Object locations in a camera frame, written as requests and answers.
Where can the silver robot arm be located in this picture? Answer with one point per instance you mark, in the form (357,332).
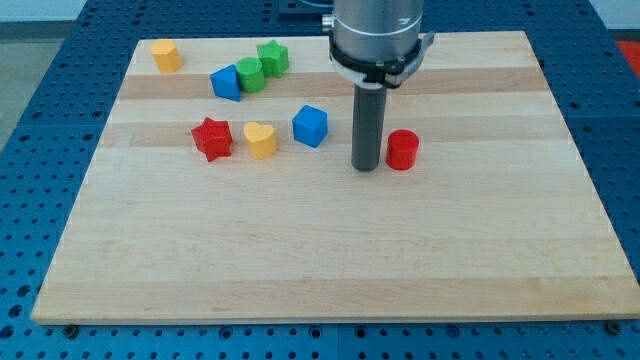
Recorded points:
(362,25)

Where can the blue cube block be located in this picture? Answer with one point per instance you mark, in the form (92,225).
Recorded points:
(310,126)

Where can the yellow heart block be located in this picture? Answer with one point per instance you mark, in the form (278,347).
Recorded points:
(261,140)

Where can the red cylinder block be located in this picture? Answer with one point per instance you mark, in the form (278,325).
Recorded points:
(402,149)

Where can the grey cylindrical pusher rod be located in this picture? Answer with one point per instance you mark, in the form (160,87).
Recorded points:
(367,127)

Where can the light wooden board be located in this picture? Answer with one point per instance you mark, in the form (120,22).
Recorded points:
(497,221)

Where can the red star block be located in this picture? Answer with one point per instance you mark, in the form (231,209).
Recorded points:
(213,138)

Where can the green cylinder block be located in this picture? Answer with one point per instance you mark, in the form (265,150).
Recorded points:
(250,75)

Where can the green star block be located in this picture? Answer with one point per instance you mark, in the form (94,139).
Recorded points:
(274,58)

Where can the blue triangle block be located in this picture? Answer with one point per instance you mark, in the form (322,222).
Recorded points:
(225,83)

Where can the yellow hexagon block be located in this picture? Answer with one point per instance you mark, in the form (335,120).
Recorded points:
(166,55)

